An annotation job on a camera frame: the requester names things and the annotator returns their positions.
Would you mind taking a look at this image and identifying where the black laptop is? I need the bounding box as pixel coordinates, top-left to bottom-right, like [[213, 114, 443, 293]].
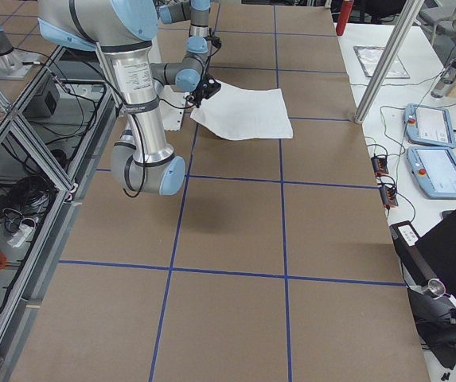
[[388, 197, 456, 371]]

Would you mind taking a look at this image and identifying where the blue teach pendant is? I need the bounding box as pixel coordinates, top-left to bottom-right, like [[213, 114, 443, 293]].
[[406, 146, 456, 200], [403, 103, 456, 148]]

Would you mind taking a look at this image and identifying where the blue teach pendant near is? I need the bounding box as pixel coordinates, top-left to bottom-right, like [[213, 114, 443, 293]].
[[406, 146, 456, 200]]

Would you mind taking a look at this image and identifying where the clear water bottle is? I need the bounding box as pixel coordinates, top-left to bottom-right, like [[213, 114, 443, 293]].
[[431, 57, 456, 99]]

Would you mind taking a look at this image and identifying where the red cylinder bottle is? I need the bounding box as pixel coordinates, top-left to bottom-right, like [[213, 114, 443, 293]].
[[336, 0, 353, 37]]

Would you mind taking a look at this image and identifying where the blue teach pendant far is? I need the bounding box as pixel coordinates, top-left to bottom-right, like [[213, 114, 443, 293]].
[[403, 103, 456, 148]]

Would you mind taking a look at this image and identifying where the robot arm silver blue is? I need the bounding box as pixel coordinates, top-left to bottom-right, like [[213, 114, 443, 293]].
[[158, 0, 222, 56], [38, 1, 220, 197]]

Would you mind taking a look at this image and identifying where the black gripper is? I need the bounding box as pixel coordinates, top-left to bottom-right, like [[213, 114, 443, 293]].
[[189, 77, 220, 107], [205, 35, 222, 54]]

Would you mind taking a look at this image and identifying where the white long-sleeve printed shirt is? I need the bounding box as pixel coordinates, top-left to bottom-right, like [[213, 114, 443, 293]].
[[191, 83, 294, 141]]

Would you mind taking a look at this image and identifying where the aluminium frame rack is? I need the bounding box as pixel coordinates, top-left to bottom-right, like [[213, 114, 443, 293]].
[[0, 48, 115, 381]]

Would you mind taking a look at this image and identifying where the aluminium camera post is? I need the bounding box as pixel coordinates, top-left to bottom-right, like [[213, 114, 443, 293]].
[[353, 0, 424, 124]]

